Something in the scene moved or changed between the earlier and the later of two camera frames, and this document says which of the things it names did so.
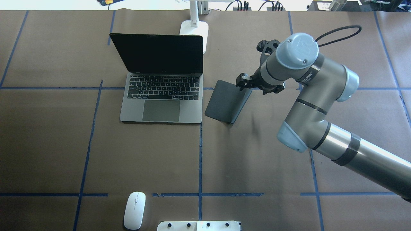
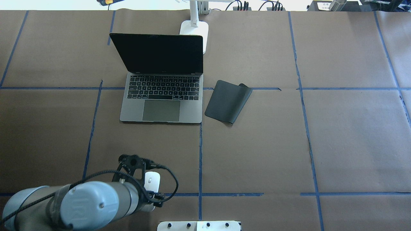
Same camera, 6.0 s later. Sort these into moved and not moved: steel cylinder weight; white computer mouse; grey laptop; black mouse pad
Moved: white computer mouse
Not moved: grey laptop; steel cylinder weight; black mouse pad
